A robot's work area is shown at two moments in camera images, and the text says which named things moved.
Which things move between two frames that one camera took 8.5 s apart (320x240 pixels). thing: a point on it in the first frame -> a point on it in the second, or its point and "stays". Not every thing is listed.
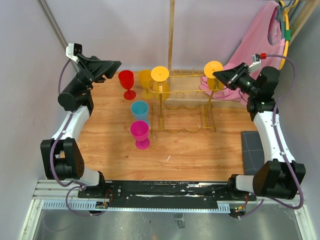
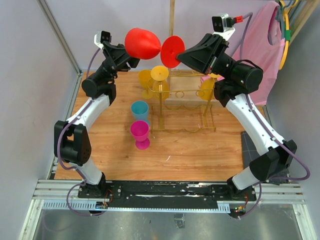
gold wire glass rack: [186, 102] stays
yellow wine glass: [144, 77] stays
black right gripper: [230, 77] -> [205, 57]
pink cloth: [262, 37] stays
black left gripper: [93, 68] -> [118, 57]
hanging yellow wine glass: [161, 89] stays
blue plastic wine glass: [140, 110] stays
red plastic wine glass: [126, 78] -> [141, 43]
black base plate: [159, 194] stays
